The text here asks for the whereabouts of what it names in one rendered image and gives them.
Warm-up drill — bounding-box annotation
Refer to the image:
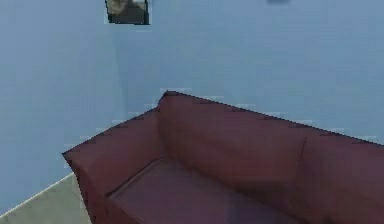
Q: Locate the dark red sofa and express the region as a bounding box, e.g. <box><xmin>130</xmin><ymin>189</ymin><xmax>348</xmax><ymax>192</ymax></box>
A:
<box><xmin>61</xmin><ymin>90</ymin><xmax>384</xmax><ymax>224</ymax></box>

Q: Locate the dark framed wall picture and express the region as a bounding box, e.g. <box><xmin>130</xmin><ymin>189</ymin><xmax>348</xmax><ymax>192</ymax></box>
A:
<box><xmin>104</xmin><ymin>0</ymin><xmax>151</xmax><ymax>26</ymax></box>

